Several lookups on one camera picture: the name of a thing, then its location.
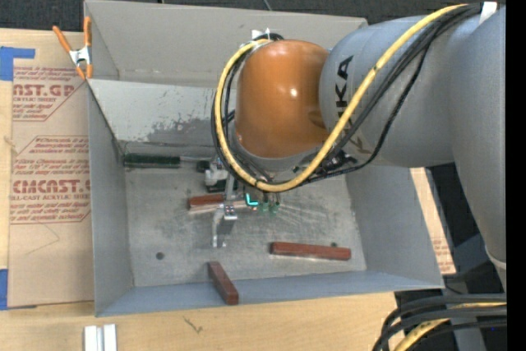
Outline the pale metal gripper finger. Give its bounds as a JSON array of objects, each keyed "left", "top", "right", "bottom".
[{"left": 210, "top": 205, "right": 239, "bottom": 249}]

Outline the red-brown flat block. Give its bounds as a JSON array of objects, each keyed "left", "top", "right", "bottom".
[
  {"left": 206, "top": 261, "right": 240, "bottom": 306},
  {"left": 187, "top": 193, "right": 225, "bottom": 211},
  {"left": 269, "top": 241, "right": 353, "bottom": 261}
]

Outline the grey metal bin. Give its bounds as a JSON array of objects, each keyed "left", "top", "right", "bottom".
[{"left": 83, "top": 0, "right": 445, "bottom": 318}]

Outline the dark green flat block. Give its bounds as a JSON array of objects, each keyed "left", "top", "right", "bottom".
[{"left": 122, "top": 153, "right": 182, "bottom": 169}]

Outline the brown cardboard board, red print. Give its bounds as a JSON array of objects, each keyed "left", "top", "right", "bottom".
[{"left": 0, "top": 27, "right": 458, "bottom": 310}]

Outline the black cylinder on white bracket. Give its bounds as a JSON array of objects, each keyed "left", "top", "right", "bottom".
[{"left": 196, "top": 158, "right": 231, "bottom": 194}]

